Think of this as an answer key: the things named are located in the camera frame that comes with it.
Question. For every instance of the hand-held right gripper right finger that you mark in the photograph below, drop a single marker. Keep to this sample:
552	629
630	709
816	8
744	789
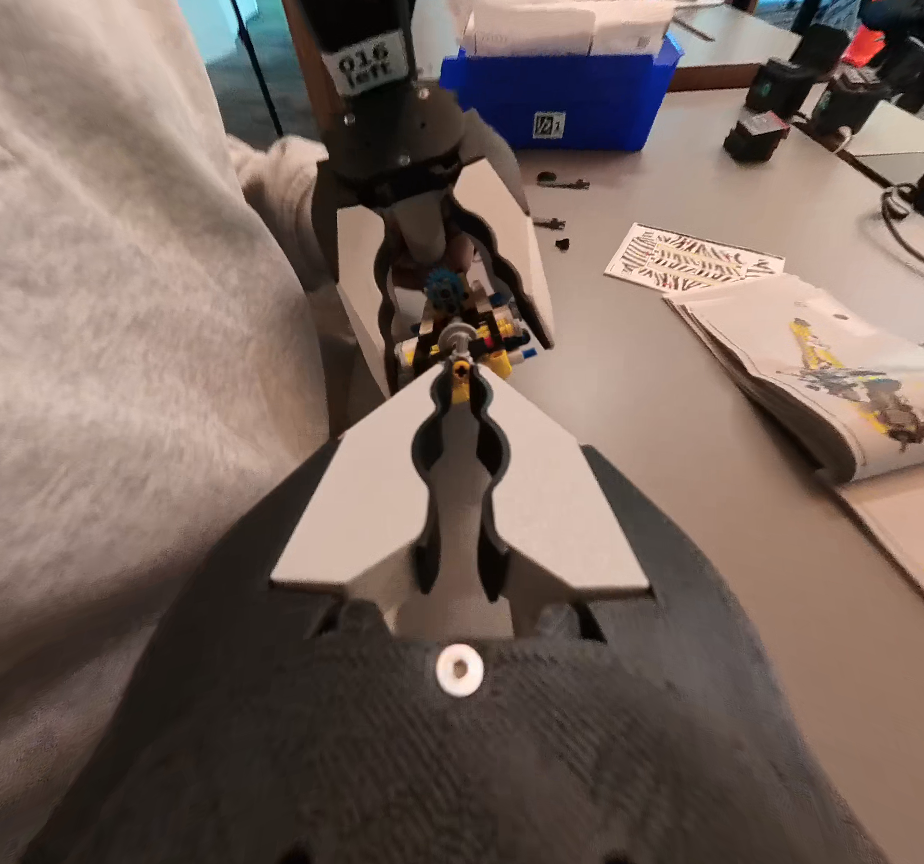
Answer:
570	517

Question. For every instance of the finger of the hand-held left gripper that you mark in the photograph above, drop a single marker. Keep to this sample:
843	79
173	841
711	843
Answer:
505	228
361	279

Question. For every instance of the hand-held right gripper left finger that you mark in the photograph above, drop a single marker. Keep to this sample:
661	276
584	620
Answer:
354	517

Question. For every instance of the yellow and black lego assembly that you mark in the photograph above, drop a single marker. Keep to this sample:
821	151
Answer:
491	344

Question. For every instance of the person's left forearm grey sleeve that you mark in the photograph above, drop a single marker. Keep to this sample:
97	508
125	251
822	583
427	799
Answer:
281	200

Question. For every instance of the black lego axle piece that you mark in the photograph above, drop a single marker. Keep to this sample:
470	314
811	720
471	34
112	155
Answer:
550	223

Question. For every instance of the long black lego piece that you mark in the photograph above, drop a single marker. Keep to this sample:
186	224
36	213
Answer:
567	183

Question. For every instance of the lego instruction booklet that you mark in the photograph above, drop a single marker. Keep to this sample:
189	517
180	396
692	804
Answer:
808	373

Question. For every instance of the person's left hand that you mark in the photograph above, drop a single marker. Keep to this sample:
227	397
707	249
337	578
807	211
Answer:
462	254

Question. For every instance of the blue plastic bin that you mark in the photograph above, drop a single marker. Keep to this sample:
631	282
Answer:
577	99

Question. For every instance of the zebra striped sticker sheet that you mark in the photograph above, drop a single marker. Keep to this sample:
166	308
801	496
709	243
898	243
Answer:
693	257

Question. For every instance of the person's grey hoodie torso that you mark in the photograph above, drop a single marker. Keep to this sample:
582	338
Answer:
144	373

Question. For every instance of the flat cardboard sheet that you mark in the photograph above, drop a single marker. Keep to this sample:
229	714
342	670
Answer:
891	524

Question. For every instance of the orange and black chair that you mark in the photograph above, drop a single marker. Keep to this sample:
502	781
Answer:
877	12

